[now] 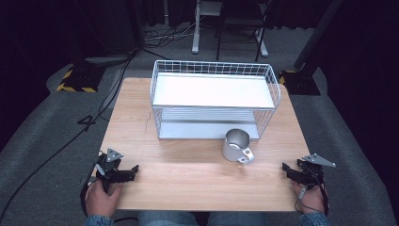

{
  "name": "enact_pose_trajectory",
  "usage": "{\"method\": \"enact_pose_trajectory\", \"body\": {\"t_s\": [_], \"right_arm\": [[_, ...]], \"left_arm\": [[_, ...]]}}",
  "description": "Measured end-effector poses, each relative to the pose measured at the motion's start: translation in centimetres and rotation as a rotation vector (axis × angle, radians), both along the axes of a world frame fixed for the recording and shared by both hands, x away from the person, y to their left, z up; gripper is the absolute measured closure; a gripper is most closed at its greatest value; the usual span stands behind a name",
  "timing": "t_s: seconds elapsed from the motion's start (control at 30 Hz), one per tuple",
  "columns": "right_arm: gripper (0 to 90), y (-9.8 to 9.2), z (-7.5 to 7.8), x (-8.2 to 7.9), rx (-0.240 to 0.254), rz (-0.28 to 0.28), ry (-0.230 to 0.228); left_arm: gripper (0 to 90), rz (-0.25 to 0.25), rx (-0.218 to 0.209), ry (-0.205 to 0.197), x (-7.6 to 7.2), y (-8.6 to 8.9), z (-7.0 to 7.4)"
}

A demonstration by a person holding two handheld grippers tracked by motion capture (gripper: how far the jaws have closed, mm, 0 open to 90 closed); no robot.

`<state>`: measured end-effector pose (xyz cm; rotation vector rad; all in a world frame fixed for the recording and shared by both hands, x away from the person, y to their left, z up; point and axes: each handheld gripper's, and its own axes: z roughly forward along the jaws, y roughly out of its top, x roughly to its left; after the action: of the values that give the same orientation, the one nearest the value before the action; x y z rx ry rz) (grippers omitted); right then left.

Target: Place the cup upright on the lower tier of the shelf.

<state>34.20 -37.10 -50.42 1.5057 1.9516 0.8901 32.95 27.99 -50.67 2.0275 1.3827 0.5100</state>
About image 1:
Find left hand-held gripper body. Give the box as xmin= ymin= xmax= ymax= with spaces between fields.
xmin=95 ymin=148 xmax=124 ymax=193

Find silver metal cup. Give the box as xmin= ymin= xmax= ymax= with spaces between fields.
xmin=221 ymin=128 xmax=256 ymax=165

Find long black floor cable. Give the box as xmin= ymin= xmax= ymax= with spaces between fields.
xmin=0 ymin=50 xmax=172 ymax=218

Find white desk frame legs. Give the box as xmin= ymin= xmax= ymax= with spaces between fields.
xmin=191 ymin=0 xmax=270 ymax=58

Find white wire shelf rack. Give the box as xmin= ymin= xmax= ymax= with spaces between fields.
xmin=150 ymin=59 xmax=282 ymax=141

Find person's left hand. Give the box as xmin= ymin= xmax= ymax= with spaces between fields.
xmin=85 ymin=178 xmax=124 ymax=218

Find person's right hand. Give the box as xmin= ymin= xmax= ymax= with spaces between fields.
xmin=291 ymin=180 xmax=327 ymax=215

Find black metal chair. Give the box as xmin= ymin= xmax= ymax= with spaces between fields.
xmin=215 ymin=0 xmax=275 ymax=62

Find bundle of floor cables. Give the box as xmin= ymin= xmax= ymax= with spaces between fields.
xmin=143 ymin=18 xmax=201 ymax=50

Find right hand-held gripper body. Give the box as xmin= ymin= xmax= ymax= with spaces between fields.
xmin=295 ymin=153 xmax=337 ymax=190

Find person's legs in jeans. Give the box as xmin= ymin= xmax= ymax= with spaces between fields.
xmin=137 ymin=210 xmax=268 ymax=226

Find black stand with striped base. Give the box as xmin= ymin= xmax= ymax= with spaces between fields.
xmin=278 ymin=0 xmax=343 ymax=96
xmin=56 ymin=0 xmax=106 ymax=94

